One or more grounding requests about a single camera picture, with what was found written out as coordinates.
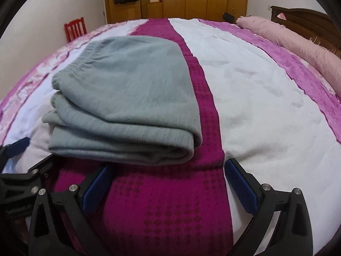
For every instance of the grey pants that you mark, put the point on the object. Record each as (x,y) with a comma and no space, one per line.
(126,99)

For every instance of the pink rolled quilt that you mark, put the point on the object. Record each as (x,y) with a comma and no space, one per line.
(319,57)

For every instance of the dark wooden headboard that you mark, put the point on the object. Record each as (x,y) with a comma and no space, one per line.
(310,24)

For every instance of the red wooden chair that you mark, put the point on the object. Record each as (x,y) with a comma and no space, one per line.
(75,29)

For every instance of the small black bag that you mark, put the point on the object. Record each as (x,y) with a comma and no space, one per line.
(229,18)

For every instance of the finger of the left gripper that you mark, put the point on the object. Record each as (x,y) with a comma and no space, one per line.
(11,150)
(47,170)

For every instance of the floral purple bedspread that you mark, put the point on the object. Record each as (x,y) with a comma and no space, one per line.
(258,103)

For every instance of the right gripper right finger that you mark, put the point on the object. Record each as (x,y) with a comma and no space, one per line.
(293,232)

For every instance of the wooden wardrobe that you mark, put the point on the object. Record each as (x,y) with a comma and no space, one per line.
(211,10)

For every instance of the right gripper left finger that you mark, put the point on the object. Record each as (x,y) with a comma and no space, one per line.
(59,225)

